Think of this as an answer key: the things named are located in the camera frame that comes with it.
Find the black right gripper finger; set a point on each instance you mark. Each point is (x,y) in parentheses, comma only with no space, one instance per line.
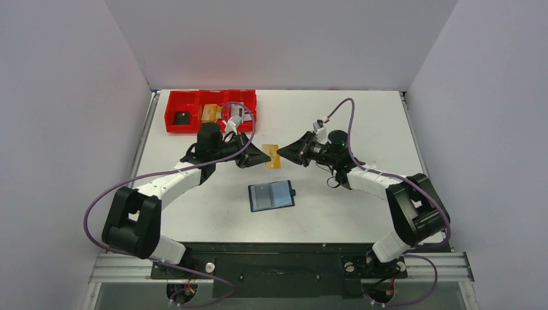
(299,159)
(303,144)

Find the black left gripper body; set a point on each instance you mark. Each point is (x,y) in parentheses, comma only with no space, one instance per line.
(225,149)

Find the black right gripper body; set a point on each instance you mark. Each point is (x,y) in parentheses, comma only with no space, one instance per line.
(305,148)

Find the gold credit card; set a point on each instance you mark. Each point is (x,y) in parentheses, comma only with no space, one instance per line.
(271,151)

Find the navy blue card holder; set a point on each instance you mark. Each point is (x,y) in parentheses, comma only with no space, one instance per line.
(282,195)

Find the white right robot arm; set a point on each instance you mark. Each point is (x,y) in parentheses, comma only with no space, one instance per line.
(416,210)

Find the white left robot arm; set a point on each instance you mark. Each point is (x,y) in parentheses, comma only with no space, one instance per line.
(133,224)

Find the gold cards in bin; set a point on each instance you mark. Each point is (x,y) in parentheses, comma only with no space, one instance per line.
(210,113)

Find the black card in bin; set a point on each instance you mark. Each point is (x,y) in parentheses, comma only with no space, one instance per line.
(182,118)

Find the silver cards in bin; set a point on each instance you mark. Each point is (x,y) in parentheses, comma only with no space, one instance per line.
(240,111)

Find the red three-compartment bin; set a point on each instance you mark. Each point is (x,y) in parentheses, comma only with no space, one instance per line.
(187,110)

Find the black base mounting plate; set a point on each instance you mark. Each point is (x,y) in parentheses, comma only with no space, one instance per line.
(286,270)

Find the aluminium frame rail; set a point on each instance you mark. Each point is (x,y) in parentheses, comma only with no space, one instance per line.
(116,268)

